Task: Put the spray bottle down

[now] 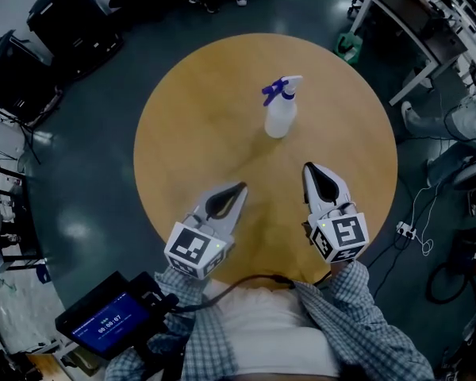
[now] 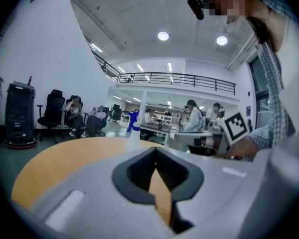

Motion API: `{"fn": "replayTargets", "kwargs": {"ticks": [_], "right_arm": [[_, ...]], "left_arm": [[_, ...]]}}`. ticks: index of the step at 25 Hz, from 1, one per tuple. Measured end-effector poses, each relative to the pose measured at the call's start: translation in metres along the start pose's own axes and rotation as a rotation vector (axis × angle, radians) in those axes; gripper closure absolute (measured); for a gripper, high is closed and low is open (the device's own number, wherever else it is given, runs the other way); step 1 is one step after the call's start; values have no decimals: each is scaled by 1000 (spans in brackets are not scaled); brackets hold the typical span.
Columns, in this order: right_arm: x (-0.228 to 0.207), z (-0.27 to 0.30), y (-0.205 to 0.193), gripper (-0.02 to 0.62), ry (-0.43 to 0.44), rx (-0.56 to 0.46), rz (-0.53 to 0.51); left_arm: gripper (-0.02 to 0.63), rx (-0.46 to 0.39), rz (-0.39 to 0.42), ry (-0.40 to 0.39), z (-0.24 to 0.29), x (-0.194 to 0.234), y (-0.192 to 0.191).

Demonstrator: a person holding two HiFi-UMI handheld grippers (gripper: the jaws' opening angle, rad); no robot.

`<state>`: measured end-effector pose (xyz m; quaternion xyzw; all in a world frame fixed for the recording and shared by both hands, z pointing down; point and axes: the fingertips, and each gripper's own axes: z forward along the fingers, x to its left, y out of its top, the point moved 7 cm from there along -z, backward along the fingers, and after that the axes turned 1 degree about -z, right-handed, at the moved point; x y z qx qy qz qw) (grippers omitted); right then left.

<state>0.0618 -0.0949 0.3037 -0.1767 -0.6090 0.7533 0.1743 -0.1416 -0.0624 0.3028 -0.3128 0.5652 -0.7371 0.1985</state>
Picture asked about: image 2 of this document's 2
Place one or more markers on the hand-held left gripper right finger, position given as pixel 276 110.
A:
pixel 219 195

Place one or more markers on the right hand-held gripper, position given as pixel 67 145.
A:
pixel 235 128

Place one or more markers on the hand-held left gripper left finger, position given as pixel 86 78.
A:
pixel 97 203

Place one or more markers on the white spray bottle blue trigger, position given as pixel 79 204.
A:
pixel 135 137

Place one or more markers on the person's right forearm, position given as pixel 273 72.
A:
pixel 244 147

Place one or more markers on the grey work table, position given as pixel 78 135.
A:
pixel 155 128

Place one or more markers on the black balcony railing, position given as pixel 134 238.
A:
pixel 179 80

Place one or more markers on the dark glass door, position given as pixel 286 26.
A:
pixel 261 93

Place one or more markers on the black office chair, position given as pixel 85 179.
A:
pixel 116 113
pixel 51 111

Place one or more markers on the person's plaid shirt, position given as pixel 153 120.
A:
pixel 276 88

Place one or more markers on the round ceiling lamp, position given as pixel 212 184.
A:
pixel 221 40
pixel 163 35

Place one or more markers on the black wheeled machine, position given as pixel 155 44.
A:
pixel 20 113

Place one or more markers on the person's head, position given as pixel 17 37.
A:
pixel 239 4

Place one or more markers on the blue wall sign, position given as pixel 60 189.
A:
pixel 248 111

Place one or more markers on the black head camera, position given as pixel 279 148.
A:
pixel 196 7

